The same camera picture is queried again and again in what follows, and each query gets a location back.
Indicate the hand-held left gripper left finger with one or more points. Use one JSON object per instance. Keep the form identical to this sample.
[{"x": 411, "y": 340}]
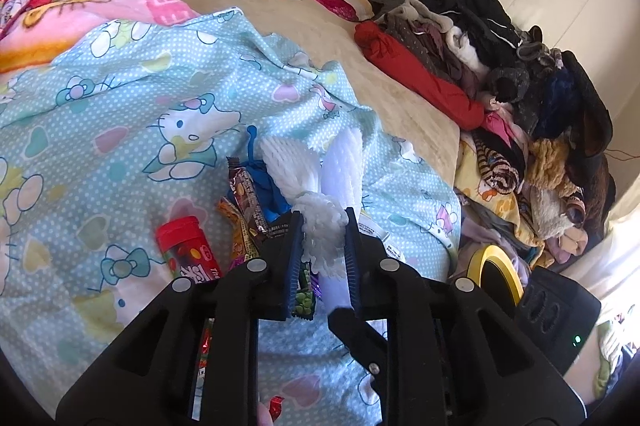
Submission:
[{"x": 295, "y": 256}]

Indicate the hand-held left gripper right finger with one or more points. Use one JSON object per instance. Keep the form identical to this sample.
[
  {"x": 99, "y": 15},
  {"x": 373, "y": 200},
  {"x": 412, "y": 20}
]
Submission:
[{"x": 352, "y": 266}]

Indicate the long red snack wrapper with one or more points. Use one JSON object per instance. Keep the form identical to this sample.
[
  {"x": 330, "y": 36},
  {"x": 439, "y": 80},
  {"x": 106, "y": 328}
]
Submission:
[{"x": 206, "y": 341}]

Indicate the small red foil wrapper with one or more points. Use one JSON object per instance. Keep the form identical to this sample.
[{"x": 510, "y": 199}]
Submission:
[{"x": 276, "y": 407}]

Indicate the person's left hand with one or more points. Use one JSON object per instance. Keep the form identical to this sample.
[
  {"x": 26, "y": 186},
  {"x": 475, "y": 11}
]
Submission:
[{"x": 264, "y": 416}]

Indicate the green snack wrapper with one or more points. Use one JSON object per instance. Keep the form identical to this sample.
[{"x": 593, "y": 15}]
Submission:
[{"x": 302, "y": 296}]

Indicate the white labelled packet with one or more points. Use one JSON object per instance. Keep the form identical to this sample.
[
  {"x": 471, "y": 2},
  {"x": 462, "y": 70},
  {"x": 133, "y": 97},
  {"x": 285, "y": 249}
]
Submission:
[{"x": 385, "y": 241}]

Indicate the orange snack wrapper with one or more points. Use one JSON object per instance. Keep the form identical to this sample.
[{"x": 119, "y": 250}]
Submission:
[{"x": 237, "y": 226}]

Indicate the blue plastic bag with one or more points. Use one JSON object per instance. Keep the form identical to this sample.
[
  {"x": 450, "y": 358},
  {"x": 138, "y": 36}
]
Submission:
[{"x": 265, "y": 186}]

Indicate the brown snack wrapper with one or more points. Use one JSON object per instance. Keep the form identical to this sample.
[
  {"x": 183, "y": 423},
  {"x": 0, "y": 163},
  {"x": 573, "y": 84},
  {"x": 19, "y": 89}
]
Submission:
[{"x": 246, "y": 191}]

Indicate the red candy canister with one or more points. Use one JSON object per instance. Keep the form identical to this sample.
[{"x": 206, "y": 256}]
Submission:
[{"x": 185, "y": 246}]

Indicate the light blue cartoon blanket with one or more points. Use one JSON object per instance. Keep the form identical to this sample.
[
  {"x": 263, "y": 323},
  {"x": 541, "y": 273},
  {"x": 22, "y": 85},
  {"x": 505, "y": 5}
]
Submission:
[{"x": 125, "y": 131}]

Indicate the beige bed sheet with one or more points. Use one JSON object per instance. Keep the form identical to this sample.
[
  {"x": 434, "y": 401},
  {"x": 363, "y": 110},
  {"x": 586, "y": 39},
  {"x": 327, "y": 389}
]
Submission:
[{"x": 320, "y": 26}]

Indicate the pile of clothes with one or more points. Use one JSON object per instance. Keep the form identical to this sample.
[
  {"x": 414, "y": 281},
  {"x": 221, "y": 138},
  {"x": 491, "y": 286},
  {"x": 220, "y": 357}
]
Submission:
[{"x": 500, "y": 71}]

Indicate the pink cartoon blanket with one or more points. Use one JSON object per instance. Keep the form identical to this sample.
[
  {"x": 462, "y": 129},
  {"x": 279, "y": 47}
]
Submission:
[{"x": 75, "y": 21}]

